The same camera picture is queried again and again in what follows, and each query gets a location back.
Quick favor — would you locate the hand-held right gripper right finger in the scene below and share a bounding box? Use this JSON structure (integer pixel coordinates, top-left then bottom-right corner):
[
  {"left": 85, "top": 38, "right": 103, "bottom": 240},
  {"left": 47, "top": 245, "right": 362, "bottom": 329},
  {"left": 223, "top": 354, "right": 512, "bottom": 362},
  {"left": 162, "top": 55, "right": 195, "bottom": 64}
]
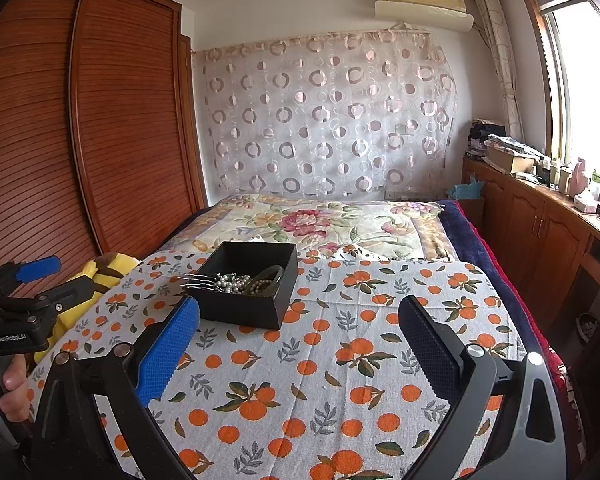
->
[{"left": 397, "top": 295, "right": 568, "bottom": 480}]

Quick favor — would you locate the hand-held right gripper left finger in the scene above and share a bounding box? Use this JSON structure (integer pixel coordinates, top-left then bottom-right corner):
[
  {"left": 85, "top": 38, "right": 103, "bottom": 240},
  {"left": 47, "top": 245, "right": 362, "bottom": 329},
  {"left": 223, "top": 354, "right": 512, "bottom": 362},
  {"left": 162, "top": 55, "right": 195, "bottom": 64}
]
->
[{"left": 30, "top": 297, "right": 201, "bottom": 480}]

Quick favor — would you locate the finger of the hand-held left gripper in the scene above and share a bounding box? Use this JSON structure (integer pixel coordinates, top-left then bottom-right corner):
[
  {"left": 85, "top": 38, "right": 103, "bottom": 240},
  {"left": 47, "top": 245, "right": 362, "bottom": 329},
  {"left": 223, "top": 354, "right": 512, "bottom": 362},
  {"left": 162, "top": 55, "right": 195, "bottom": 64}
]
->
[
  {"left": 0, "top": 256, "right": 62, "bottom": 292},
  {"left": 5, "top": 275, "right": 97, "bottom": 322}
]

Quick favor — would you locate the crystal hair comb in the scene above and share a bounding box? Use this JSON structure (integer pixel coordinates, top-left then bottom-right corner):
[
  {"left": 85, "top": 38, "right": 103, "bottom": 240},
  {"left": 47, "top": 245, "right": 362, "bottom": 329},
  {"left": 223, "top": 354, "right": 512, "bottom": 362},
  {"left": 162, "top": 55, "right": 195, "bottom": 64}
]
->
[{"left": 179, "top": 271, "right": 223, "bottom": 292}]

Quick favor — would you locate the black cardboard box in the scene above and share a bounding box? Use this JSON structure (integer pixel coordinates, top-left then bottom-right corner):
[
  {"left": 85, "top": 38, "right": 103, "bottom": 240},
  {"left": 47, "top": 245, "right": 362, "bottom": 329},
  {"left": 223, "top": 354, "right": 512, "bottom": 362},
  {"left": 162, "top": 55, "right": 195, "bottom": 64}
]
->
[{"left": 182, "top": 241, "right": 299, "bottom": 331}]

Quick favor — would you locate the white pearl necklace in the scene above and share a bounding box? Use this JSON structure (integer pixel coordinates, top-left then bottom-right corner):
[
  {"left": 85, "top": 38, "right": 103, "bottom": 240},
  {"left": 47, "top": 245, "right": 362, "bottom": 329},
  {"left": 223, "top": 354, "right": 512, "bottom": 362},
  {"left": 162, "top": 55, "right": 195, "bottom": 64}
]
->
[{"left": 214, "top": 271, "right": 253, "bottom": 295}]

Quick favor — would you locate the pale green jade bangle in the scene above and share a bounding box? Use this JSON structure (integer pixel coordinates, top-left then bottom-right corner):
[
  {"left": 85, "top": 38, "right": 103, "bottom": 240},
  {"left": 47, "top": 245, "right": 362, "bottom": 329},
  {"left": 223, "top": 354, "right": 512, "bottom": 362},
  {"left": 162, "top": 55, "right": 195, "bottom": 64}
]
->
[{"left": 252, "top": 264, "right": 285, "bottom": 291}]

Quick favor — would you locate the person's left hand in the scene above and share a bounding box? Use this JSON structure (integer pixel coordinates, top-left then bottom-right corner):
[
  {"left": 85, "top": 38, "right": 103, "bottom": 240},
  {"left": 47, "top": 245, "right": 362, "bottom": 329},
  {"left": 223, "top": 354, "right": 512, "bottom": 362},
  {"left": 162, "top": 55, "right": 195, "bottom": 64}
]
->
[{"left": 0, "top": 356, "right": 29, "bottom": 431}]

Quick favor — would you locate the dark blue blanket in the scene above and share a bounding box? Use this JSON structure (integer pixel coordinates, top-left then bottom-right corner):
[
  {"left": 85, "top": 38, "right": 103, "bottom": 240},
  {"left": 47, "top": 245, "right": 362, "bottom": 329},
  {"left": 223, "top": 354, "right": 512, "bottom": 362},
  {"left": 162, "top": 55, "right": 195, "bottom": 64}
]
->
[{"left": 437, "top": 200, "right": 496, "bottom": 266}]

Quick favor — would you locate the orange fruit print cloth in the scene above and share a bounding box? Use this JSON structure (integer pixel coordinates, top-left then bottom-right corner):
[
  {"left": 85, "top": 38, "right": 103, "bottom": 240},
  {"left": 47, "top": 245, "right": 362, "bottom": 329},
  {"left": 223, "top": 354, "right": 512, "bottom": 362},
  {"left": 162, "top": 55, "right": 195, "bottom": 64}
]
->
[{"left": 27, "top": 252, "right": 528, "bottom": 480}]

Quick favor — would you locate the red blanket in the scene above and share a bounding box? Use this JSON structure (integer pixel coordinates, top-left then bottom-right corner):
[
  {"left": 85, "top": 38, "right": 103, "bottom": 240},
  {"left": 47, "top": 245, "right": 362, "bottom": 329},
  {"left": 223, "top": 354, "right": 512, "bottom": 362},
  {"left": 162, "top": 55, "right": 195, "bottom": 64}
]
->
[{"left": 455, "top": 200, "right": 581, "bottom": 461}]

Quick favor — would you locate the wooden side cabinet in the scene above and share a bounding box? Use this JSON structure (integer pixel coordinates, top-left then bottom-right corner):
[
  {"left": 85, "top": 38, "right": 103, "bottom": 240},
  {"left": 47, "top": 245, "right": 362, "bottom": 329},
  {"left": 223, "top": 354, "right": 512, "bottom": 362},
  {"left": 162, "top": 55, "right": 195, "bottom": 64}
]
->
[{"left": 462, "top": 155, "right": 600, "bottom": 361}]

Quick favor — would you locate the light blue bag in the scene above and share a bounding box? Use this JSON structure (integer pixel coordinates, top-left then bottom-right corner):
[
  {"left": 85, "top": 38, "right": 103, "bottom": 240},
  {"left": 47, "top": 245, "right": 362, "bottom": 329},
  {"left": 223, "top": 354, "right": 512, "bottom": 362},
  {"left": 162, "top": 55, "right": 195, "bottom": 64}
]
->
[{"left": 445, "top": 172, "right": 486, "bottom": 201}]

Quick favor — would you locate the floral blanket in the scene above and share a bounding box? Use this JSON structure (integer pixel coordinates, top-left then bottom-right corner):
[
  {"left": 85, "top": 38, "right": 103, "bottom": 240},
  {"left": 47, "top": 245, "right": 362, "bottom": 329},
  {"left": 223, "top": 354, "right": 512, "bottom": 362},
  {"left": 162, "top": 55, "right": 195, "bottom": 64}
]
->
[{"left": 157, "top": 194, "right": 453, "bottom": 263}]

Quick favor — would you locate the brown wooden wardrobe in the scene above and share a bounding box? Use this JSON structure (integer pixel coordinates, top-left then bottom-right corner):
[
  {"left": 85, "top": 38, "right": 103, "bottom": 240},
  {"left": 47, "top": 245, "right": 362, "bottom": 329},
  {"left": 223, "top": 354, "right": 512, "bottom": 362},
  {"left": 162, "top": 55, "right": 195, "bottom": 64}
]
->
[{"left": 0, "top": 0, "right": 208, "bottom": 301}]

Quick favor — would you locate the pile of folded clothes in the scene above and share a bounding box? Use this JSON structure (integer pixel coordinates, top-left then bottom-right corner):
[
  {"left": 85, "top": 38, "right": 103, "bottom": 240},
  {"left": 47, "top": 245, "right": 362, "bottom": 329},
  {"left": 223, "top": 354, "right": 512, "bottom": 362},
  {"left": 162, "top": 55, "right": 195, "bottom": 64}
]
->
[{"left": 467, "top": 119, "right": 508, "bottom": 158}]

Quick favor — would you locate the pink figurine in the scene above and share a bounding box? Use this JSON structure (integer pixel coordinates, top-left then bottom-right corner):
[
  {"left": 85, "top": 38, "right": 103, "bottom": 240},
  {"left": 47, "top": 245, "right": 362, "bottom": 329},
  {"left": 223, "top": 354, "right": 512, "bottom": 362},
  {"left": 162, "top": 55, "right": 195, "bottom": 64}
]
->
[{"left": 567, "top": 157, "right": 593, "bottom": 198}]

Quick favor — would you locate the sheer circle pattern curtain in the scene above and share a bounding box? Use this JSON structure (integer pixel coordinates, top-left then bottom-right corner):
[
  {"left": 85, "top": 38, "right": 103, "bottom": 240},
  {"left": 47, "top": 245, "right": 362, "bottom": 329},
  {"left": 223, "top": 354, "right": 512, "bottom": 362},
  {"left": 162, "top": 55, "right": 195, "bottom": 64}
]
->
[{"left": 200, "top": 30, "right": 458, "bottom": 198}]

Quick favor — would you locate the beige window curtain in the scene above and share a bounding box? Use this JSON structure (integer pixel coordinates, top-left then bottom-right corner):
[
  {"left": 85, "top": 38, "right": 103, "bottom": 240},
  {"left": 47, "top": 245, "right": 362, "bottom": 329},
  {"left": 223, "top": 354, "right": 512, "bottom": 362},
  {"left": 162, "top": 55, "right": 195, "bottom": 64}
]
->
[{"left": 472, "top": 0, "right": 526, "bottom": 143}]

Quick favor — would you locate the window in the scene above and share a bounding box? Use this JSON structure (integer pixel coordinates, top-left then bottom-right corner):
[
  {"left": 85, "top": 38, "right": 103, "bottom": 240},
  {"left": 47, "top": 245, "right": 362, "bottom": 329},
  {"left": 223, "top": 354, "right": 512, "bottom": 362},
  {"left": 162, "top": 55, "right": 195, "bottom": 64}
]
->
[{"left": 517, "top": 0, "right": 600, "bottom": 186}]

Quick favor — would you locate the wall air conditioner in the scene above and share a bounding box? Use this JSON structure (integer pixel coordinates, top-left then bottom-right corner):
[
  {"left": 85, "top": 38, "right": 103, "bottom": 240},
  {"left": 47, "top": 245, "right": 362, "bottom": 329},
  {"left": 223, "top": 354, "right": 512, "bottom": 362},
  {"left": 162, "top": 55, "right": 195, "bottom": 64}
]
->
[{"left": 374, "top": 0, "right": 476, "bottom": 33}]

